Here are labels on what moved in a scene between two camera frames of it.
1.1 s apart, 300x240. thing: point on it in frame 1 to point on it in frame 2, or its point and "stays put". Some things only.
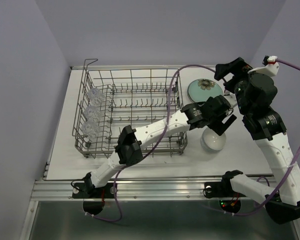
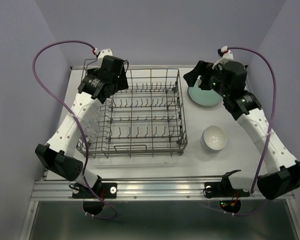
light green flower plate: [199, 90] stays put
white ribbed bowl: [211, 141] stays put
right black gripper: [238, 66] to [201, 69]
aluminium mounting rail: [126, 189] stays put
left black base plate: [88, 190] stays put
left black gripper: [221, 128] to [122, 81]
